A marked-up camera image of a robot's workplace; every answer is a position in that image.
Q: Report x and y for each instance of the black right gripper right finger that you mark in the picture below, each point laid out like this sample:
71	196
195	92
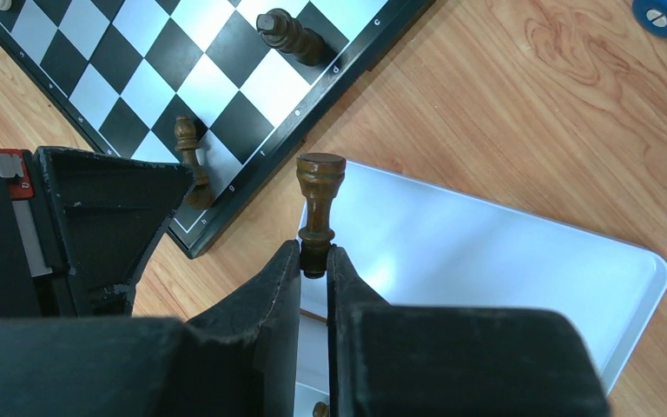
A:
388	360

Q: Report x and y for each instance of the brown chess piece crossed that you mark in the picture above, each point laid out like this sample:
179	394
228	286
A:
280	31

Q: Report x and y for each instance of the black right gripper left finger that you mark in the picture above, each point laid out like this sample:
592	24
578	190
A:
237	358

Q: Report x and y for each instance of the brown chess piece long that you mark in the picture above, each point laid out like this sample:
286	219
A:
320	176

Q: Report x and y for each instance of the black white chess board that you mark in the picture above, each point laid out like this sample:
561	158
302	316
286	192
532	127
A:
122	71

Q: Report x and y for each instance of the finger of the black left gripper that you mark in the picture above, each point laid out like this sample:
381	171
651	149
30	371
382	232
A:
109	213

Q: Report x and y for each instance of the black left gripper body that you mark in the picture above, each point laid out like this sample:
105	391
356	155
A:
34	273

